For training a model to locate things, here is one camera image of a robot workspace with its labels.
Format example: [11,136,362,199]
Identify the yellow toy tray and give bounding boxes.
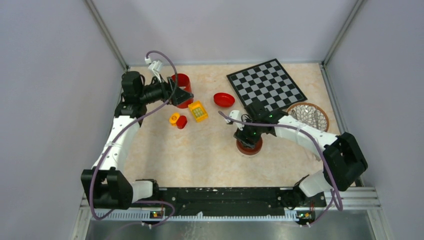
[188,101,209,123]

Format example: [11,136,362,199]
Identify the yellow toy block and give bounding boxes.
[169,112,180,126]

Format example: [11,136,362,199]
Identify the red toy block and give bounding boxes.
[176,115,188,130]

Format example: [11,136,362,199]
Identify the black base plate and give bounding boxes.
[146,187,327,217]

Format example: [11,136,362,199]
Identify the red cylindrical cup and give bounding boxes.
[171,73,194,109]

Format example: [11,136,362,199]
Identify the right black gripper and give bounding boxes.
[235,116,263,149]

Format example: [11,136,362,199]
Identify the black white chessboard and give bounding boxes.
[226,58,308,111]

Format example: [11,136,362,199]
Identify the patterned round plate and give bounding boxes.
[287,102,330,132]

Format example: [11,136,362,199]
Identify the steel lunch box bowl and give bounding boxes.
[239,152,260,159]

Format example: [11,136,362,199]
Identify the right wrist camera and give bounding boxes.
[225,110,243,124]

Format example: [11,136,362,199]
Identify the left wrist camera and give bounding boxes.
[144,57,163,82]

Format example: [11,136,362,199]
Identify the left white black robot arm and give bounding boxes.
[80,71,194,210]

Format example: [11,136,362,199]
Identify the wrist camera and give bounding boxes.
[225,110,243,124]
[144,57,163,82]

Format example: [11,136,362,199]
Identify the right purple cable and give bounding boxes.
[217,110,344,228]

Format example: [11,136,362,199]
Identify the silver metal tongs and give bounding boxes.
[312,110,326,131]

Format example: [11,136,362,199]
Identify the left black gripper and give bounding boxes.
[138,73,193,106]

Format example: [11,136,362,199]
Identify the brown round lid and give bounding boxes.
[236,138,263,155]

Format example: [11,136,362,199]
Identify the red oval dish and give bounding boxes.
[213,92,236,108]

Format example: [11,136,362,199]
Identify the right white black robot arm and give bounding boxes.
[225,100,368,206]

